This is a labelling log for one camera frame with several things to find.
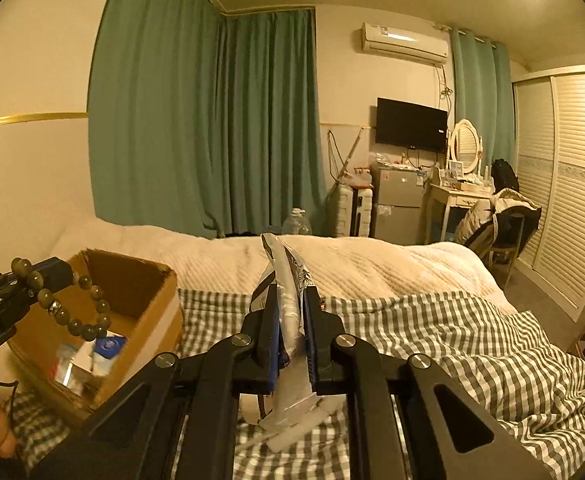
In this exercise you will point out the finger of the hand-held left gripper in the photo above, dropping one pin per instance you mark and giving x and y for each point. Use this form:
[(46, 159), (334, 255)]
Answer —
[(55, 272)]

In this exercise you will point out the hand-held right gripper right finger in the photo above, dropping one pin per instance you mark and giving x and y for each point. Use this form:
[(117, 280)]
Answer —
[(312, 340)]

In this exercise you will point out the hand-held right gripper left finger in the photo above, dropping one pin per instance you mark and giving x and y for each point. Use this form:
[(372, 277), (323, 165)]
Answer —
[(272, 340)]

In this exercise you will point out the clear plastic packet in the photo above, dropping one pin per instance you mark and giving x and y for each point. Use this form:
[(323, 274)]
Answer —
[(287, 270)]

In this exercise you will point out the brown cardboard box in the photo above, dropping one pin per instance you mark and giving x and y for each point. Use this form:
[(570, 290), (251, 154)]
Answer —
[(142, 300)]

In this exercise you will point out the blue tissue pack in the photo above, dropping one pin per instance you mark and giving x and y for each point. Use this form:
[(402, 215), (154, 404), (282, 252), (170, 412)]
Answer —
[(108, 352)]

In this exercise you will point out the white quilted blanket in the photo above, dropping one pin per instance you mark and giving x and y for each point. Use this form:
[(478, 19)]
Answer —
[(372, 265)]

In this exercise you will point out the clear water bottle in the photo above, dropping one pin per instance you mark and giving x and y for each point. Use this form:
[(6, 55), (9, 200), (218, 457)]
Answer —
[(297, 222)]

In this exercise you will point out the grey white checked cloth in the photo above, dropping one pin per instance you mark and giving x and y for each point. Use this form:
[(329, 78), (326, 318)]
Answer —
[(447, 340)]

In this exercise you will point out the white suitcase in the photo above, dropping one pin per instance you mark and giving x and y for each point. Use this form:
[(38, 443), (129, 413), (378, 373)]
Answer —
[(351, 210)]

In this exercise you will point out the small grey fridge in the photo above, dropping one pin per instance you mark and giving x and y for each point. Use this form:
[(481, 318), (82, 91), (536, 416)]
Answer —
[(397, 200)]

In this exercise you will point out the plastic bag on suitcase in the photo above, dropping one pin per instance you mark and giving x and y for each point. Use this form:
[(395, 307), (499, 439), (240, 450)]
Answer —
[(360, 177)]

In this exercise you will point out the broom stick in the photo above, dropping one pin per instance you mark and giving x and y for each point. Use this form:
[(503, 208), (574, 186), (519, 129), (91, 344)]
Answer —
[(350, 155)]

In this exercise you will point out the white dressing table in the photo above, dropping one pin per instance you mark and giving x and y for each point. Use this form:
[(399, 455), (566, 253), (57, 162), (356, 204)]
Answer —
[(460, 195)]

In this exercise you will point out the padded jacket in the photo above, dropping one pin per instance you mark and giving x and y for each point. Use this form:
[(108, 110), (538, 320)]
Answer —
[(482, 220)]

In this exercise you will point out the wide green curtain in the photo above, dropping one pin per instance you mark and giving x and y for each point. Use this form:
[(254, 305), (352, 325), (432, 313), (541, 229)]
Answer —
[(197, 110)]

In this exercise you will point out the dark chair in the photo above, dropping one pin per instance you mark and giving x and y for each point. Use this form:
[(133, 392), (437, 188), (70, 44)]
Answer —
[(509, 245)]

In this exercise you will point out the white oval mirror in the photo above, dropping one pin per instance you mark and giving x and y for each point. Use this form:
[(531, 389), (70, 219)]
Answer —
[(466, 144)]

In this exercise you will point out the black bag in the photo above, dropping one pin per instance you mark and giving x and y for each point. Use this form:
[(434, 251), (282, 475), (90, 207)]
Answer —
[(504, 175)]

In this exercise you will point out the narrow green curtain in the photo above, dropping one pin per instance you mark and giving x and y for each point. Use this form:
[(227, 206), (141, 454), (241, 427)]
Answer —
[(479, 90)]

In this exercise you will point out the white louvred wardrobe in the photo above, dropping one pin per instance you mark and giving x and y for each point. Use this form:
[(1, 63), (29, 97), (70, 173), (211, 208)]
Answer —
[(572, 185)]

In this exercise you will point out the white air conditioner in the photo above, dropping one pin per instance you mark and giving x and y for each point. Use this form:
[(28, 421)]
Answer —
[(402, 42)]

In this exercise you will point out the small white picture frame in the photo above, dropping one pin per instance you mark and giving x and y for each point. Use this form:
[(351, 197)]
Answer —
[(457, 168)]

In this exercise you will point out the black wall television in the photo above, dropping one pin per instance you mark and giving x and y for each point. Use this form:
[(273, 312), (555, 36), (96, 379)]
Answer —
[(411, 124)]

